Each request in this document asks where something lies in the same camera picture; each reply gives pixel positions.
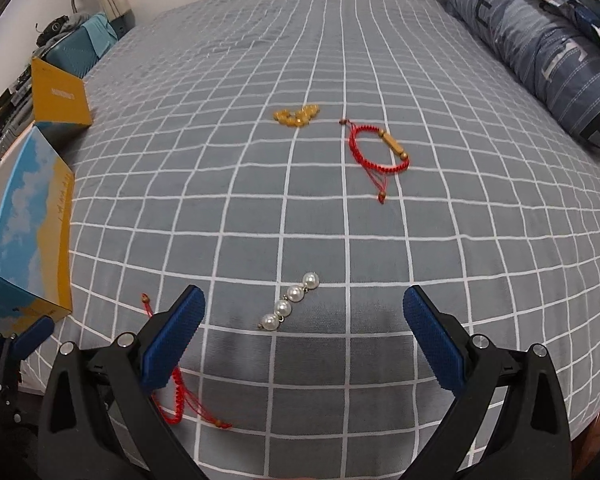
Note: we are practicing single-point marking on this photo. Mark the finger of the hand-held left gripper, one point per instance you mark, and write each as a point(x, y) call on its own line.
point(32, 337)

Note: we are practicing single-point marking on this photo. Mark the yellow box lid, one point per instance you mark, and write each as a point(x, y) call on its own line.
point(60, 92)

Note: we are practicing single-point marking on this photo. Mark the grey electronic device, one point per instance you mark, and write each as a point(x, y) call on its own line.
point(7, 120)

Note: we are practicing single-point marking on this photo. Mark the grey checked bed sheet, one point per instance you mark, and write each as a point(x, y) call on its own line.
point(380, 260)

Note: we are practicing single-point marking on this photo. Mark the blue and yellow cardboard box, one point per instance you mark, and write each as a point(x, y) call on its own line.
point(40, 220)

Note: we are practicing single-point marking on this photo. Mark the folded blue printed quilt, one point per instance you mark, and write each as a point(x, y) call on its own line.
point(540, 45)

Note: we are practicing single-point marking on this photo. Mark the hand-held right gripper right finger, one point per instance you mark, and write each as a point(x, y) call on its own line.
point(432, 340)

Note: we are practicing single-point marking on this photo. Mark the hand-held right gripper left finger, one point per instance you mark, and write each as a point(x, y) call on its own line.
point(172, 340)

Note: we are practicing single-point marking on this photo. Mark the teal fabric bag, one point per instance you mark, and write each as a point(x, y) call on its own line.
point(80, 45)

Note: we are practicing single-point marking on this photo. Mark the white pearl strand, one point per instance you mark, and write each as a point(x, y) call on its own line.
point(295, 293)

